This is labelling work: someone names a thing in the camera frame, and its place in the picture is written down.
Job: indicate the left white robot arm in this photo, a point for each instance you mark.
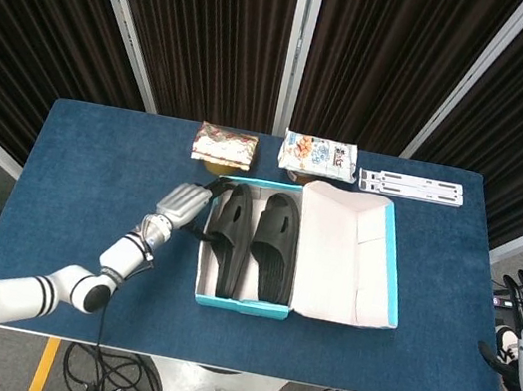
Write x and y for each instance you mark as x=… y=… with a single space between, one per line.
x=73 y=286

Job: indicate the black rubber slipper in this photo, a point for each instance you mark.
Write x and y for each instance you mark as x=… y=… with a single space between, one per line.
x=229 y=240
x=275 y=248

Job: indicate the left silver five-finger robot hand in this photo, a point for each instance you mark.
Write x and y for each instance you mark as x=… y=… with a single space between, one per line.
x=181 y=204

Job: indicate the red floral snack pack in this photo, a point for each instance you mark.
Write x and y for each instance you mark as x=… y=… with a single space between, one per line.
x=224 y=144

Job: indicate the teal white shoe box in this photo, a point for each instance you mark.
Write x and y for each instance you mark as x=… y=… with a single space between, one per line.
x=341 y=260

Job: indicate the white folding laptop stand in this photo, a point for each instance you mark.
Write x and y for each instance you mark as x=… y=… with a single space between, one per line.
x=412 y=187

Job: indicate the black power strip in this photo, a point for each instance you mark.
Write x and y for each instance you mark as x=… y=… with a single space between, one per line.
x=501 y=302

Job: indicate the white partition frame post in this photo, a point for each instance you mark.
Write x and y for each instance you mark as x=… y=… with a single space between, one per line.
x=300 y=45
x=480 y=77
x=121 y=14

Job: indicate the yellow floor tape strip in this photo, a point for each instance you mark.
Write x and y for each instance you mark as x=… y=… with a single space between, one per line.
x=43 y=367

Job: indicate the yellow cup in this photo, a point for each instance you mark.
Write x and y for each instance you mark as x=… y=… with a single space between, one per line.
x=215 y=168

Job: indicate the white blue snack bag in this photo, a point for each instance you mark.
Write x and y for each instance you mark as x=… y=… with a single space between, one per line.
x=318 y=154

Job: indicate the white black sneaker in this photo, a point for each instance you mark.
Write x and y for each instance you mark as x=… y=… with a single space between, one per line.
x=506 y=342

